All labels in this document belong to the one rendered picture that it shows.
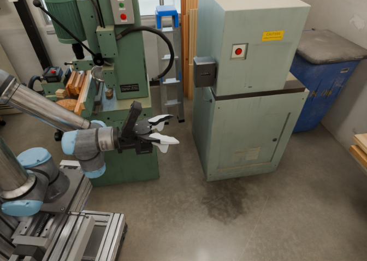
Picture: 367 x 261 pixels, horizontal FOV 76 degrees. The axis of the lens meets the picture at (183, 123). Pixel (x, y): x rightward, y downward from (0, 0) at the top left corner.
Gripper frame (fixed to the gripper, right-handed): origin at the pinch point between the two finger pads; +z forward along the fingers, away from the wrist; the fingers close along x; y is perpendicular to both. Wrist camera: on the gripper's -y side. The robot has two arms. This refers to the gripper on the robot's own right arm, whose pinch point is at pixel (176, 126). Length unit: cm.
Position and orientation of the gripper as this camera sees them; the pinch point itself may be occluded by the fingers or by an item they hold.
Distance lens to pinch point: 76.4
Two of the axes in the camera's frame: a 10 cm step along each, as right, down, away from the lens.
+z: 9.9, -1.0, 1.2
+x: 1.6, 5.5, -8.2
